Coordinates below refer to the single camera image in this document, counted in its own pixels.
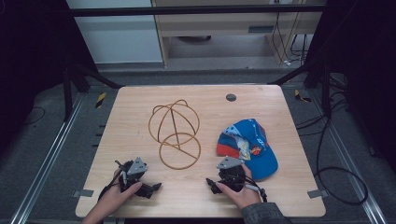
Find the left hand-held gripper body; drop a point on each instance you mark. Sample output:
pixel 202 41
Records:
pixel 133 174

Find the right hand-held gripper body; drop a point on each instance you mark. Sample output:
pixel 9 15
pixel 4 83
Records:
pixel 232 176

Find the blue baseball cap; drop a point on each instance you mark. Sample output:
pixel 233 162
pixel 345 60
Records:
pixel 258 152

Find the person's right hand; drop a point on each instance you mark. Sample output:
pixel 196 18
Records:
pixel 243 195

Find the person's left hand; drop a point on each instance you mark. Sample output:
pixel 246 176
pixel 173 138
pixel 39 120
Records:
pixel 115 196

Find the yellow black striped tape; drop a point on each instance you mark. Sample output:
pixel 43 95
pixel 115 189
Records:
pixel 301 96
pixel 100 100

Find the white cabinet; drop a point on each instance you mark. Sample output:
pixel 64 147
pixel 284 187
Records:
pixel 118 37

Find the dark curtain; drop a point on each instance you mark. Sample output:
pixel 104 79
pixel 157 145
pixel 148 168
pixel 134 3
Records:
pixel 31 62
pixel 361 68

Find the grey metal table bracket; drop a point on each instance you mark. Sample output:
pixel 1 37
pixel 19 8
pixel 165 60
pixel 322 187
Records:
pixel 83 193
pixel 317 193

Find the aluminium floor rail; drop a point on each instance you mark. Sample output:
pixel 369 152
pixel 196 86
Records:
pixel 46 158
pixel 348 158

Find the black metal frame stand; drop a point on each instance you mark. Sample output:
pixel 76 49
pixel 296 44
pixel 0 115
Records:
pixel 67 93
pixel 323 87

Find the black horizontal frame bar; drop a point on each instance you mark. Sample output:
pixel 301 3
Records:
pixel 193 10

